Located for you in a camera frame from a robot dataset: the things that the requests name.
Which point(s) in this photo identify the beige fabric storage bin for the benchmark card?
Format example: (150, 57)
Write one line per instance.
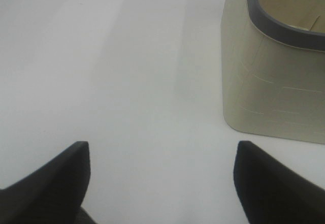
(272, 57)

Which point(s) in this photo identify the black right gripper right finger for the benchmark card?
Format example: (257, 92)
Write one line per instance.
(270, 192)

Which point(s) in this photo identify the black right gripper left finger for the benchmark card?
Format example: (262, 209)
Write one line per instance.
(54, 193)

